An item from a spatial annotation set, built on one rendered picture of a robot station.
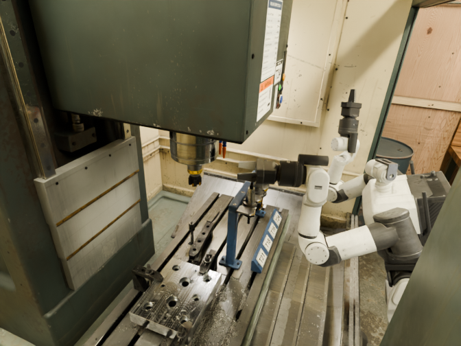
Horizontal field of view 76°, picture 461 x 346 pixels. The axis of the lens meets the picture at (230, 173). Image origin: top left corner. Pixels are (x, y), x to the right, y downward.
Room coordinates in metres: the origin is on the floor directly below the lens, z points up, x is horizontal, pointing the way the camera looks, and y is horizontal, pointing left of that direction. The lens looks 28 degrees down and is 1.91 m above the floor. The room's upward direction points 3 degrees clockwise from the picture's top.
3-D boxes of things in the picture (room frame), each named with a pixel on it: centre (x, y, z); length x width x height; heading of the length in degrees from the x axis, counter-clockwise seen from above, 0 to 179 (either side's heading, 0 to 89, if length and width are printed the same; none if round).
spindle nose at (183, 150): (0.90, 0.12, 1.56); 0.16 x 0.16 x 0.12
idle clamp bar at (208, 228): (1.12, 0.12, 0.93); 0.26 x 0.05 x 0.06; 166
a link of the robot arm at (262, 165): (0.88, -0.15, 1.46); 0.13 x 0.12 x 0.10; 177
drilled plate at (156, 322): (0.78, 0.17, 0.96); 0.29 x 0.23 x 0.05; 161
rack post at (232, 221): (1.02, -0.02, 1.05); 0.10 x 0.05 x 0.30; 71
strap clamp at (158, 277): (0.85, 0.31, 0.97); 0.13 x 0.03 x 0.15; 71
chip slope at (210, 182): (1.51, -0.10, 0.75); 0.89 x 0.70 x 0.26; 71
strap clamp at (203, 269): (0.93, 0.08, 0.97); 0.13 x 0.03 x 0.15; 161
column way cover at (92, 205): (1.04, 0.54, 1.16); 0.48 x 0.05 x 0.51; 161
